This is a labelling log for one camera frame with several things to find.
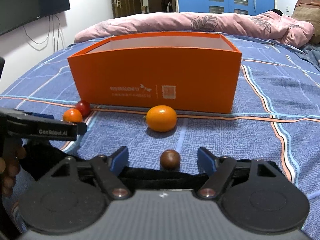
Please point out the orange cardboard shoe box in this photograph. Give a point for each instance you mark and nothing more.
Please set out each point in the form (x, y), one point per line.
(187, 71)

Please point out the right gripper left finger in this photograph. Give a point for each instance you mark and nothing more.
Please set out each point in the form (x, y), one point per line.
(107, 169)

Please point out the yellow orange kumquat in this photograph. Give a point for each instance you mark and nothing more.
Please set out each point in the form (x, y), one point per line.
(161, 118)

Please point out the brown pillow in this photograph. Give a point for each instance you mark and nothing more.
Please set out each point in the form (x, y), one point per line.
(311, 15)

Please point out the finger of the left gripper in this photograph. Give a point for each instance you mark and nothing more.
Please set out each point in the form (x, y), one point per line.
(16, 123)
(40, 116)

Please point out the black clothes on headboard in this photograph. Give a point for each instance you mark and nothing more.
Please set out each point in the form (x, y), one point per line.
(274, 11)

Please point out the black wall television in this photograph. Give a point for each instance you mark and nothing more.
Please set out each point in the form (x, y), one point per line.
(15, 13)

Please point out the person's left hand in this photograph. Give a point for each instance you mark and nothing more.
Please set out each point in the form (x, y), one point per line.
(10, 168)

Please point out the grey blue crumpled blanket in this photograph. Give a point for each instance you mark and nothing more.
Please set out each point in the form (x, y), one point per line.
(310, 53)

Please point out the red cherry tomato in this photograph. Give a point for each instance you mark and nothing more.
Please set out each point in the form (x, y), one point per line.
(84, 108)

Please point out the brown chestnut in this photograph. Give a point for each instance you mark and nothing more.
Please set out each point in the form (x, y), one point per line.
(170, 160)

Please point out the blue plaid bed sheet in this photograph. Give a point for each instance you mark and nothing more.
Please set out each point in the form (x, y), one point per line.
(275, 116)

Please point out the mandarin orange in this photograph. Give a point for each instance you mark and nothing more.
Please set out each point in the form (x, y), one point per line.
(72, 115)

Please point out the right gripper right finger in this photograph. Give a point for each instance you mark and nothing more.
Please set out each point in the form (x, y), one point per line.
(219, 171)

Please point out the pink floral duvet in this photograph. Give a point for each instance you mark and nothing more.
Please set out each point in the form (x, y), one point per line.
(284, 29)

